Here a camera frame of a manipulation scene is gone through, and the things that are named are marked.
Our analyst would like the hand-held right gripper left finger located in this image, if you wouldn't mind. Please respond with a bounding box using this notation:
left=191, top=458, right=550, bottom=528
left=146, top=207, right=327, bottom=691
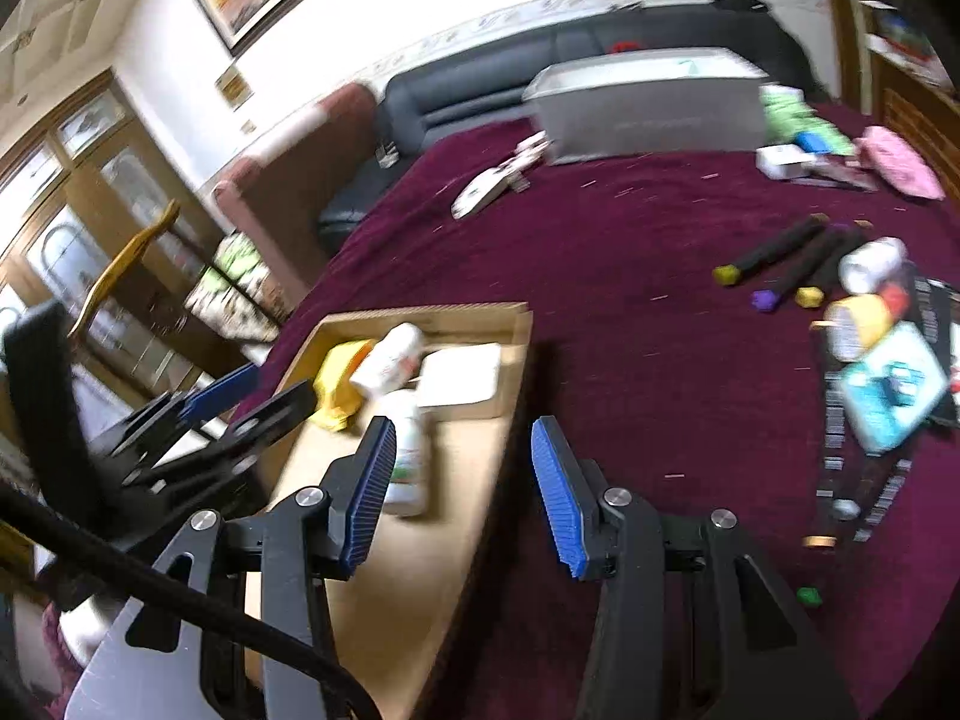
left=127, top=416, right=398, bottom=720

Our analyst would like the pink white towel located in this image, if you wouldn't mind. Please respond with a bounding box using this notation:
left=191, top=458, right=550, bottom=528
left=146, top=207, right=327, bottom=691
left=859, top=126, right=946, bottom=201

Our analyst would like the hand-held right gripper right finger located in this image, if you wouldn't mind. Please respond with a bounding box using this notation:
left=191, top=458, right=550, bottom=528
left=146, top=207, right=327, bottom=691
left=530, top=415, right=863, bottom=720

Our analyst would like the black printed packet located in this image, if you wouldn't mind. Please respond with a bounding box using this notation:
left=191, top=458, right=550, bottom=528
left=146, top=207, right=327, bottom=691
left=814, top=262, right=960, bottom=541

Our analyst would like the white card packet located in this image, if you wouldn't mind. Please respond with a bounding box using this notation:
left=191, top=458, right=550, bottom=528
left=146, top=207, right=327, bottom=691
left=451, top=165, right=526, bottom=220
left=514, top=131, right=554, bottom=170

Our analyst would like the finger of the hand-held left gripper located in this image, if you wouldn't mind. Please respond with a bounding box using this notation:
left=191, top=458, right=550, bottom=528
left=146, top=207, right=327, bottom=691
left=112, top=364, right=260, bottom=458
left=120, top=381, right=316, bottom=492

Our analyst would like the floral patterned cloth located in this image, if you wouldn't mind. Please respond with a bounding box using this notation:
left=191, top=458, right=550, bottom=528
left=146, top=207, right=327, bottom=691
left=186, top=232, right=287, bottom=346

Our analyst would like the white flat box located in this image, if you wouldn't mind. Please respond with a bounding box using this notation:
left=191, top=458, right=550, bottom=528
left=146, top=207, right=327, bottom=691
left=415, top=343, right=503, bottom=410

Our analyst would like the teal packet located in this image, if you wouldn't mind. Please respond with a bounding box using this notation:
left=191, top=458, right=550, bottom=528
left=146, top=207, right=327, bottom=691
left=836, top=322, right=950, bottom=455

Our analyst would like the gold wall plaque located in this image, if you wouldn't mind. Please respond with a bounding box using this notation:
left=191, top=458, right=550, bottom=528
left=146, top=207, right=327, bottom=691
left=216, top=66, right=252, bottom=107

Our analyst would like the white bottle orange label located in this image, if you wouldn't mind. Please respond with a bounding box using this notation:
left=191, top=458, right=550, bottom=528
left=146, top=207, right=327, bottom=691
left=351, top=322, right=427, bottom=397

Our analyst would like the wooden glass cabinet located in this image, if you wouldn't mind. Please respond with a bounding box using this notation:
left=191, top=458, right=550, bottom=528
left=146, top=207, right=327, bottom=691
left=0, top=67, right=226, bottom=406

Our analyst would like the wooden bar counter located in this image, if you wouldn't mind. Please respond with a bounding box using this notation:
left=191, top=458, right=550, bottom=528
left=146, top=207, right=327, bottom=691
left=817, top=0, right=960, bottom=166

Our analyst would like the cardboard box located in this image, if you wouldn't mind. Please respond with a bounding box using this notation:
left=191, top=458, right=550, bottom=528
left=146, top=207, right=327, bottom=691
left=247, top=302, right=533, bottom=720

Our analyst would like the white bottle green label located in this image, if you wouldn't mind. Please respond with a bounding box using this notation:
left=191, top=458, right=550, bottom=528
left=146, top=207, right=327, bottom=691
left=379, top=394, right=430, bottom=517

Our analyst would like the black leather sofa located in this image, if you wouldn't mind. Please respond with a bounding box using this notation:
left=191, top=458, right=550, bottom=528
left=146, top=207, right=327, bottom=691
left=319, top=0, right=826, bottom=252

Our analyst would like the green cloth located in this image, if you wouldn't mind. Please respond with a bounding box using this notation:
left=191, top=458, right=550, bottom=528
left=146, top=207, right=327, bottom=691
left=757, top=84, right=856, bottom=155

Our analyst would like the grey plastic storage box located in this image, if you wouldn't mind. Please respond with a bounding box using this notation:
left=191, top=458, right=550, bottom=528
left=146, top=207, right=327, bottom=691
left=523, top=46, right=771, bottom=166

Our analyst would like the brown armchair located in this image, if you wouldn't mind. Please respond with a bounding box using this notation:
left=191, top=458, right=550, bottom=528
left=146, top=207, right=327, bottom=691
left=210, top=82, right=380, bottom=293

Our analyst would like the maroon blanket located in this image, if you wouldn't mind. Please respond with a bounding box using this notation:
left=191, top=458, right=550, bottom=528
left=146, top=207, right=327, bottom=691
left=232, top=101, right=960, bottom=720

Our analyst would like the wooden chair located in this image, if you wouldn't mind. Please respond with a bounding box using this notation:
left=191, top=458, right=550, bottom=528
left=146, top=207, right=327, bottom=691
left=67, top=199, right=181, bottom=338

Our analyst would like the yellow packet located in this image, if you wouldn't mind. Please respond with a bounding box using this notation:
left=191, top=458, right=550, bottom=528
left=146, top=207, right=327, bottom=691
left=311, top=340, right=376, bottom=432

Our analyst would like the white bottle gold neck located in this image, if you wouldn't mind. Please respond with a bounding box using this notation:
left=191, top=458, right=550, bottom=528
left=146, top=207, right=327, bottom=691
left=838, top=237, right=907, bottom=295

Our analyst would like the small white box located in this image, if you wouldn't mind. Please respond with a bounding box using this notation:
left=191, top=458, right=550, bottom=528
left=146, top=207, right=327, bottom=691
left=756, top=144, right=815, bottom=181

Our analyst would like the yellow round container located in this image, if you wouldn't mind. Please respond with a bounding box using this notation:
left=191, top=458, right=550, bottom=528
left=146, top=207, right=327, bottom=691
left=823, top=294, right=893, bottom=361

